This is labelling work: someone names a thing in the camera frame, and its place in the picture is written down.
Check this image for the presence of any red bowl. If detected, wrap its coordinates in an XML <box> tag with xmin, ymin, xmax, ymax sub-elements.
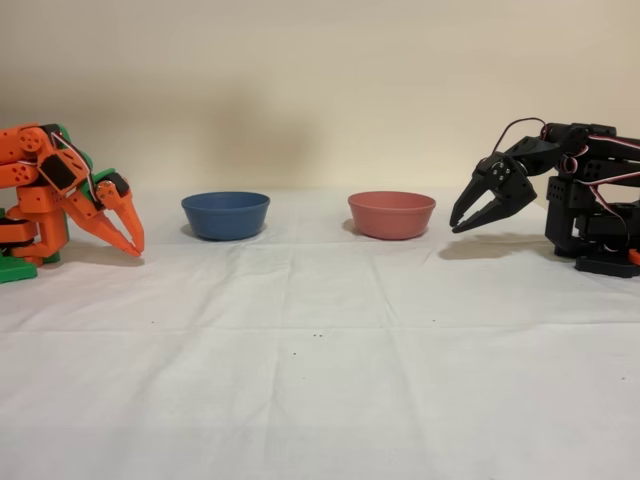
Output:
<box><xmin>347</xmin><ymin>190</ymin><xmax>437</xmax><ymax>241</ymax></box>

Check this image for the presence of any blue bowl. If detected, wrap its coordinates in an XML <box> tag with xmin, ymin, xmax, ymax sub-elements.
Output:
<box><xmin>180</xmin><ymin>191</ymin><xmax>272</xmax><ymax>242</ymax></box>

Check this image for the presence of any white tablecloth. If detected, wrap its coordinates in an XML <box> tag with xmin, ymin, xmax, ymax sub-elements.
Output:
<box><xmin>0</xmin><ymin>187</ymin><xmax>640</xmax><ymax>480</ymax></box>

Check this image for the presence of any red white black servo cable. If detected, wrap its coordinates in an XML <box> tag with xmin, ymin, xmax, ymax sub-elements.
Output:
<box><xmin>47</xmin><ymin>127</ymin><xmax>101</xmax><ymax>206</ymax></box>
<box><xmin>492</xmin><ymin>117</ymin><xmax>547</xmax><ymax>156</ymax></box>

